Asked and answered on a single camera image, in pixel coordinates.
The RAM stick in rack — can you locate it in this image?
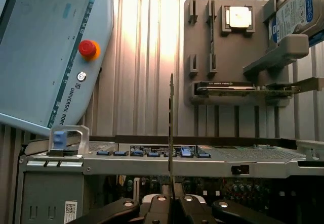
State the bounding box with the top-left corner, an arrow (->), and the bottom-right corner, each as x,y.
210,19 -> 216,71

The grey open PC case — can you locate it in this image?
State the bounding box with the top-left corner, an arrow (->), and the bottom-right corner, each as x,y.
14,124 -> 324,224

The black graphics card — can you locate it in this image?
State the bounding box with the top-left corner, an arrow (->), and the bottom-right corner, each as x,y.
194,77 -> 320,99

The grey parts rack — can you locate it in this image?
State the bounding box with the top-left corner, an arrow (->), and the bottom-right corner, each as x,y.
183,0 -> 310,106

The grey teach pendant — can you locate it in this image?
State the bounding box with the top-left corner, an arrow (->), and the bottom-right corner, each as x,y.
0,0 -> 114,137

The silver CPU chip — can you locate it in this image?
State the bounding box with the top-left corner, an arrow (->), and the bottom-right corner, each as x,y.
226,6 -> 253,28

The hard disk with blue label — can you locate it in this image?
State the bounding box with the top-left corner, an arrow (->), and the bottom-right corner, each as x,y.
268,0 -> 324,44

